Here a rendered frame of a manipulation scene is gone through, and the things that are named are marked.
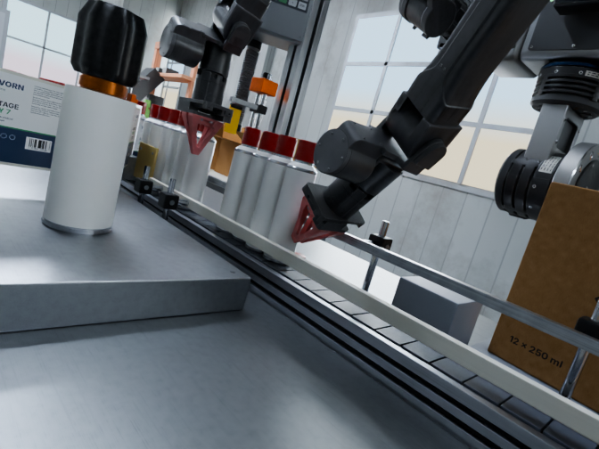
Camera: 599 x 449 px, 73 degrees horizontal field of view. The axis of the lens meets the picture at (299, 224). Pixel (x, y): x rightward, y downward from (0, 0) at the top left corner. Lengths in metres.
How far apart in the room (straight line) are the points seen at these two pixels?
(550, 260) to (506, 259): 2.43
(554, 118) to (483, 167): 2.28
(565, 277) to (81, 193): 0.66
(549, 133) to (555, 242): 0.34
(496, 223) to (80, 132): 2.84
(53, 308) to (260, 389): 0.22
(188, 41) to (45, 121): 0.27
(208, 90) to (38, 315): 0.49
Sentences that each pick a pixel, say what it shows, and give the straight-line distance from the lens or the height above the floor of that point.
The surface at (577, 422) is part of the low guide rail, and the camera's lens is 0.46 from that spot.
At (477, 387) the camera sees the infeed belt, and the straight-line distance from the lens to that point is 0.49.
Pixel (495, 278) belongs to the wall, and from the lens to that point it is 3.13.
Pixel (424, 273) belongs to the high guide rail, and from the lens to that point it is 0.56.
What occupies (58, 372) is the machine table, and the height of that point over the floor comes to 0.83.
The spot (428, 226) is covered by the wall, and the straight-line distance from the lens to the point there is 3.38.
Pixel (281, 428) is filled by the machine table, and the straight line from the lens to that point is 0.39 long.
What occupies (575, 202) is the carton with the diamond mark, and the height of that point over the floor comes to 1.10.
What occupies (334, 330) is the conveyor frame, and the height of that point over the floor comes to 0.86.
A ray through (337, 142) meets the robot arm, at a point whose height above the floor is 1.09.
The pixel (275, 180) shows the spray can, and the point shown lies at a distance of 0.68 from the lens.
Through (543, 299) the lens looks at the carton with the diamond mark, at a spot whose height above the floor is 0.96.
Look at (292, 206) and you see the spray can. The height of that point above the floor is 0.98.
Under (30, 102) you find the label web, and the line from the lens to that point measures 0.81.
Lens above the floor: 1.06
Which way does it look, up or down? 9 degrees down
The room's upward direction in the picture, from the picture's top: 16 degrees clockwise
